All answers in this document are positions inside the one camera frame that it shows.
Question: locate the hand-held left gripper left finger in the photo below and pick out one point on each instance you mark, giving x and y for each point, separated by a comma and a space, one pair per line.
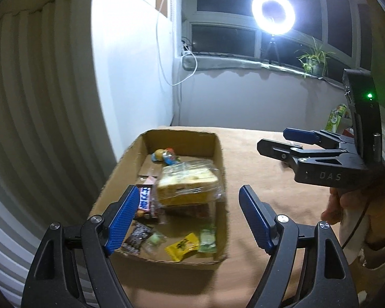
125, 218

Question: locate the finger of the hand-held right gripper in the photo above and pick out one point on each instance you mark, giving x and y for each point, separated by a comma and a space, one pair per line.
276, 150
300, 133

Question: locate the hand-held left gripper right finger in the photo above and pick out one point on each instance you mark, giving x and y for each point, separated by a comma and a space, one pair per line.
255, 218

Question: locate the dark snack packet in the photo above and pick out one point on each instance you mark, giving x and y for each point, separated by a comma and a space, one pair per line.
138, 235

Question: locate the brown chocolate bar blue label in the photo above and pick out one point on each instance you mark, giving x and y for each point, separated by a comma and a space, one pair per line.
146, 200

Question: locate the light green round candy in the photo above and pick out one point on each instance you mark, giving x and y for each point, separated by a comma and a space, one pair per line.
155, 240

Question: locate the green candy packet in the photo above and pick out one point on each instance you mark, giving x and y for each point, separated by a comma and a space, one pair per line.
208, 239

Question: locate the yellow snack packet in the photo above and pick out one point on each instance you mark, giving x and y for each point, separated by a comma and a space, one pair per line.
183, 245

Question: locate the clear bread packet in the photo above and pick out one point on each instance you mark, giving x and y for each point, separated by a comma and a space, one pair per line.
186, 183

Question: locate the colourful candy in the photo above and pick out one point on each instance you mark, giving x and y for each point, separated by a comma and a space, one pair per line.
165, 155

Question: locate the cardboard box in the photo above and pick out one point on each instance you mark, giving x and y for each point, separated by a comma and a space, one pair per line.
186, 141

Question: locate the person's right hand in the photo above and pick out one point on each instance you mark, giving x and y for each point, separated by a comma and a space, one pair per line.
332, 211

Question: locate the tan table cloth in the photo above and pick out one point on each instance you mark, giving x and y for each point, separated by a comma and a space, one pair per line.
260, 173

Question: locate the green carton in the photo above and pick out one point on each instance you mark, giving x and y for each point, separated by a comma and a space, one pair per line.
337, 118

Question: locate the potted spider plant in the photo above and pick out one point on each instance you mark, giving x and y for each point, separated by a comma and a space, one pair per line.
316, 65

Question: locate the grey draft roll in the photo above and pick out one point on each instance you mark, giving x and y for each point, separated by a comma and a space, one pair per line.
218, 62

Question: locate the white pleated curtain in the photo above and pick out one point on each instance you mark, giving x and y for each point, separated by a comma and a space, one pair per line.
35, 134

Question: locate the window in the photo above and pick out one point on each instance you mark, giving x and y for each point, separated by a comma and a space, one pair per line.
221, 35

